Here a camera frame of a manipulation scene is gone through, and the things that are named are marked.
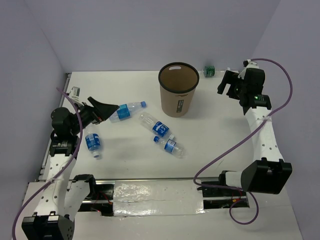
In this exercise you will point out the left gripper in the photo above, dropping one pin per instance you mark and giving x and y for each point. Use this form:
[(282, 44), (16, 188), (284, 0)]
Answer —
[(102, 111)]

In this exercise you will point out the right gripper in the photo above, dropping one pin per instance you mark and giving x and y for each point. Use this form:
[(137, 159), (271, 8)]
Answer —
[(229, 77)]

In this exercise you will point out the light-blue label plastic bottle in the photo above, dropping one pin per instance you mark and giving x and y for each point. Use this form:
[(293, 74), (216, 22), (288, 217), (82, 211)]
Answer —
[(126, 111)]

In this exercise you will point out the green label plastic bottle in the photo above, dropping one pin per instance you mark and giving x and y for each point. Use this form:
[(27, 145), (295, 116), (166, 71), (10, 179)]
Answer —
[(209, 71)]

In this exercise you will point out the clear bottle blue label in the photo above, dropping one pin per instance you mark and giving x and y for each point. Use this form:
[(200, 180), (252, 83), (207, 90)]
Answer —
[(155, 126)]

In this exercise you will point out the small bottle blue cap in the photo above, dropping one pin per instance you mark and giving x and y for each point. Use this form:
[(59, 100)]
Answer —
[(170, 146)]

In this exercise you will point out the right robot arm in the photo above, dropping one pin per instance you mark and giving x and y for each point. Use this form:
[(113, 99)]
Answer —
[(268, 171)]

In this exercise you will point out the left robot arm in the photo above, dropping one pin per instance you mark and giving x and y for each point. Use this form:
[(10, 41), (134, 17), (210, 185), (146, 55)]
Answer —
[(58, 160)]

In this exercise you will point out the brown cylindrical paper bin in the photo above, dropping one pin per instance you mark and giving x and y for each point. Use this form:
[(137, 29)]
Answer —
[(178, 82)]

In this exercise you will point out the silver foil sheet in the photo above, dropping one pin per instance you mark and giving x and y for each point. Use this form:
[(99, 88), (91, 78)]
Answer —
[(157, 198)]

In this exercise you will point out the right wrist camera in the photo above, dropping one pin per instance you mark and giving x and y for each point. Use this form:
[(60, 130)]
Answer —
[(248, 64)]

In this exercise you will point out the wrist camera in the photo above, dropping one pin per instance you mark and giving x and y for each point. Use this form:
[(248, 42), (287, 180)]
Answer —
[(74, 92), (248, 64)]

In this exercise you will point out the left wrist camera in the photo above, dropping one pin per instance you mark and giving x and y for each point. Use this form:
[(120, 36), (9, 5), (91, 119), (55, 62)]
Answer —
[(74, 92)]

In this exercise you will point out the metal rail base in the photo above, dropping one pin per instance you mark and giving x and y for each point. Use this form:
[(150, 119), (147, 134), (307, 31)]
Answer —
[(102, 201)]

